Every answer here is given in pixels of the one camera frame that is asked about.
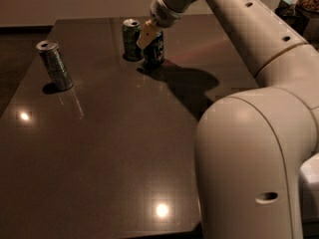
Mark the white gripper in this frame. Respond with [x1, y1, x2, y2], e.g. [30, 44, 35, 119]
[137, 0, 197, 50]

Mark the dark blue pepsi can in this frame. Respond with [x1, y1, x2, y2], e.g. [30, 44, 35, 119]
[144, 32, 164, 67]

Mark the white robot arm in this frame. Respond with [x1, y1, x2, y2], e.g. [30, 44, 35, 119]
[138, 0, 318, 239]

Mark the green soda can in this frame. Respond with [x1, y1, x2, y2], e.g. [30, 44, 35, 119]
[122, 18, 143, 61]

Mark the silver soda can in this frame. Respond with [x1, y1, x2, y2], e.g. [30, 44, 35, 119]
[36, 40, 73, 91]

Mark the black snack bag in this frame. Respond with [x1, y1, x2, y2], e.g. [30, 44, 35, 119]
[275, 0, 319, 43]

